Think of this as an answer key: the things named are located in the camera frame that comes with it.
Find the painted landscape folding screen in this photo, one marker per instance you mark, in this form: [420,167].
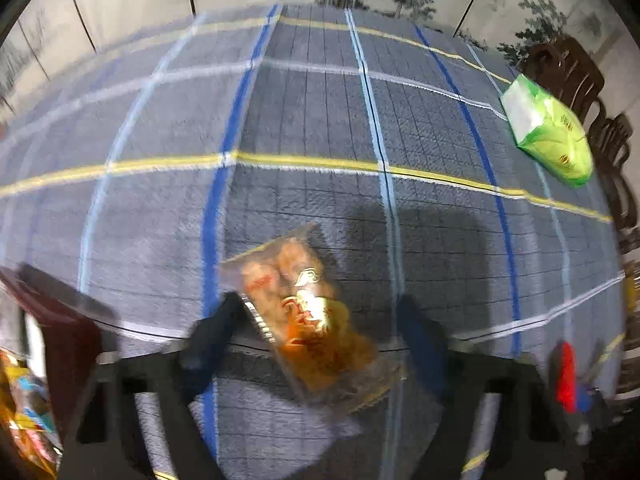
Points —
[49,35]

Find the green tissue pack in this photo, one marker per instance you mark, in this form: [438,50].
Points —
[547,130]

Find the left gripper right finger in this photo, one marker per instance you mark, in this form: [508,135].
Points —
[428,347]

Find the gold and maroon toffee tin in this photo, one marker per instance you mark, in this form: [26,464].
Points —
[48,350]

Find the clear orange cracker packet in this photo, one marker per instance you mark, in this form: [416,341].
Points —
[293,302]

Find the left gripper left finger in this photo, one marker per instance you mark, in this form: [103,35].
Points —
[203,352]

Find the red snack packet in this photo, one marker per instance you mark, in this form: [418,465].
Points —
[566,382]

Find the dark wooden chair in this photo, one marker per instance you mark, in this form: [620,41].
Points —
[609,143]
[564,69]

